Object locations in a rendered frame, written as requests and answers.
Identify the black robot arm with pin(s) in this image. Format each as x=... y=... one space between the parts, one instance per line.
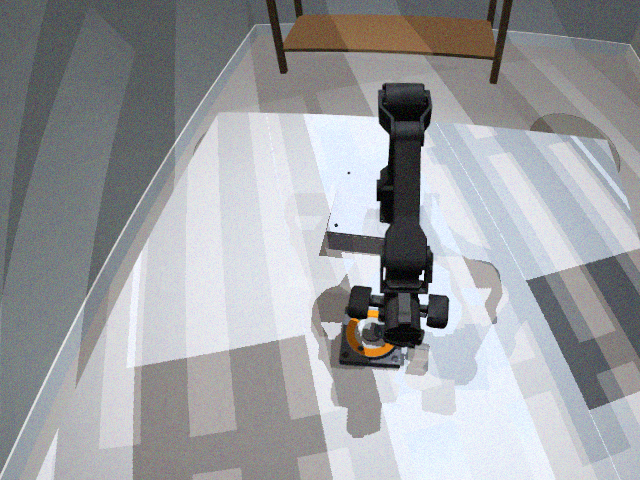
x=404 y=112

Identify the orange round plate with holes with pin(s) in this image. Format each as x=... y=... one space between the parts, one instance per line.
x=355 y=338

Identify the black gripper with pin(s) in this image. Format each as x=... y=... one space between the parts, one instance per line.
x=436 y=311

